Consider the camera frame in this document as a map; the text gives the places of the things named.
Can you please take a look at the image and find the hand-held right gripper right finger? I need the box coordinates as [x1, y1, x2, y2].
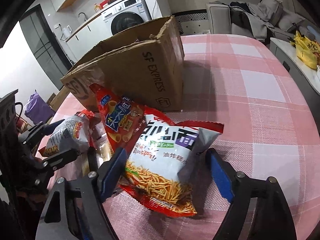
[205, 148, 297, 240]

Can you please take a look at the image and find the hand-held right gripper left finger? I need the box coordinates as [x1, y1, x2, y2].
[36, 148, 128, 240]

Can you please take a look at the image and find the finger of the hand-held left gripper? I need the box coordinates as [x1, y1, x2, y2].
[42, 148, 81, 172]
[19, 119, 67, 145]

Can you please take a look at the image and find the clear biscuit packet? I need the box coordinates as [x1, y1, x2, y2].
[82, 127, 118, 178]

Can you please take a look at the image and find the white orange snack bag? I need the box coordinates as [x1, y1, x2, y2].
[37, 112, 94, 157]

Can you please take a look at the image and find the red snack bag blue label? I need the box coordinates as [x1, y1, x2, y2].
[89, 84, 145, 154]

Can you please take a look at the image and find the white red noodle snack bag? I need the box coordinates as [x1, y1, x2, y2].
[119, 106, 224, 217]

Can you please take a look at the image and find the brown cardboard box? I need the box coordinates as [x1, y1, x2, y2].
[60, 15, 185, 113]

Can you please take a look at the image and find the purple plastic bag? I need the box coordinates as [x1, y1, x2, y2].
[24, 91, 54, 124]

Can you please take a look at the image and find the printed cardboard box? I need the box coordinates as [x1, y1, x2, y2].
[46, 87, 70, 113]

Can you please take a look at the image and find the dark glass door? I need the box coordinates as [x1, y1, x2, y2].
[19, 5, 73, 90]

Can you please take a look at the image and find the pink checkered tablecloth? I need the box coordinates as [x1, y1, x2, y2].
[35, 34, 317, 240]

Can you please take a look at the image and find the white electric kettle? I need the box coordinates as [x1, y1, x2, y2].
[61, 25, 73, 39]

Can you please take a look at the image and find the white lower cabinet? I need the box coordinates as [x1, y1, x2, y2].
[65, 12, 113, 63]

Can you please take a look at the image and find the white side cabinet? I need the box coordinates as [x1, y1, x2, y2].
[269, 37, 320, 120]

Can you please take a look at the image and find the white washing machine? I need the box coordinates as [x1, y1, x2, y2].
[101, 0, 153, 37]

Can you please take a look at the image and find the yellow plastic bag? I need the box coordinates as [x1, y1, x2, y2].
[294, 31, 320, 69]

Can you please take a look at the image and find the grey clothes pile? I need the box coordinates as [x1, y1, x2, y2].
[230, 1, 275, 40]

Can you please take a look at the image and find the black white patterned box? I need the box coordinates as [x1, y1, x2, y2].
[174, 9, 209, 34]

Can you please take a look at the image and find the grey sofa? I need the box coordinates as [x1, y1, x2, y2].
[205, 0, 310, 42]

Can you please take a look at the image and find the grey pillow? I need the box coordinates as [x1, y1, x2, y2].
[259, 0, 284, 25]
[277, 12, 305, 32]

